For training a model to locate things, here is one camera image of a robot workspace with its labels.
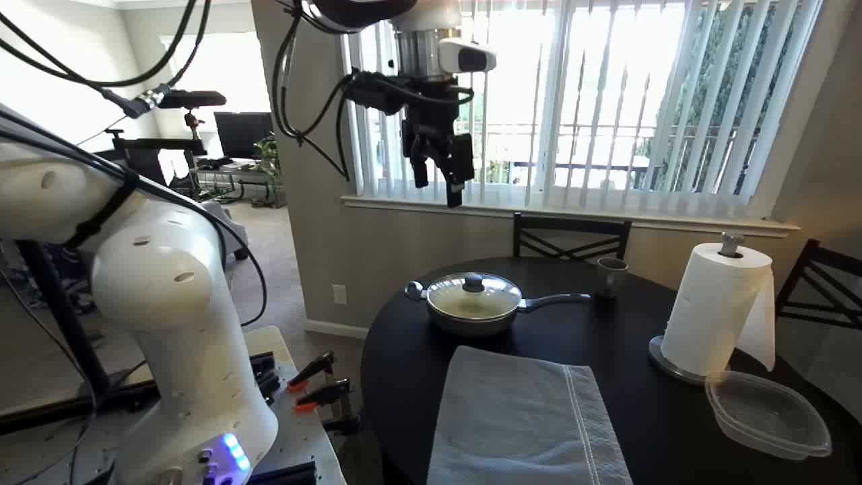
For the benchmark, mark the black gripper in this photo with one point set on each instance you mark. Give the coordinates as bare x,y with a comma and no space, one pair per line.
436,122

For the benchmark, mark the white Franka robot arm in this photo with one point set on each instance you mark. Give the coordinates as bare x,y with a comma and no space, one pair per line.
170,298

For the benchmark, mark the dark wooden chair cross back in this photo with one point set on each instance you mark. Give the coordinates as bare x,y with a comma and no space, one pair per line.
570,236

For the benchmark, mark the white vertical window blinds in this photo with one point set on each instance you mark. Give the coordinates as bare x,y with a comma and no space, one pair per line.
609,98

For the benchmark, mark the small dark cup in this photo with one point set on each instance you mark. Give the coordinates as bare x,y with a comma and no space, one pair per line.
609,280

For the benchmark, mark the black computer monitor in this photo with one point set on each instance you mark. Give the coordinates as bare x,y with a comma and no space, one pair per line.
243,133

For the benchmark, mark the black clamp with red tips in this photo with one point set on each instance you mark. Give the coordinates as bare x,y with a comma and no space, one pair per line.
325,395
314,369

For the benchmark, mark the light blue dish towel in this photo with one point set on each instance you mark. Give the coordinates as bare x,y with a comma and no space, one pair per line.
520,421

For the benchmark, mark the white robot mounting platform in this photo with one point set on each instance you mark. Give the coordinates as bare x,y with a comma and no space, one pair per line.
306,441

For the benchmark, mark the metal paper towel holder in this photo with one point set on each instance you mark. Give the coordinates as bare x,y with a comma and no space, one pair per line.
732,243

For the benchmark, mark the white paper towel roll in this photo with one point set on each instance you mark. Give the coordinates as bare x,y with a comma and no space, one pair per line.
716,311

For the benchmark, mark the dark wooden chair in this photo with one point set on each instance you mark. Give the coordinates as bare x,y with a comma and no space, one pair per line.
822,272

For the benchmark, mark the black tripod stand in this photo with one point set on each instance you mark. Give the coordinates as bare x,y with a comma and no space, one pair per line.
62,315

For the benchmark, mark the clear plastic food container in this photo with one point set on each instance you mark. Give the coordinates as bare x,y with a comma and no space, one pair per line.
770,418

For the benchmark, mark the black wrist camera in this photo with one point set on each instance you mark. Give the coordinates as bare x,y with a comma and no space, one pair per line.
376,94

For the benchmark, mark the white wall outlet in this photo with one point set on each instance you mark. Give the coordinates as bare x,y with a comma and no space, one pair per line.
341,294

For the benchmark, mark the black camera on stand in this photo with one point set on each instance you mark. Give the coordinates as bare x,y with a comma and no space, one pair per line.
189,98

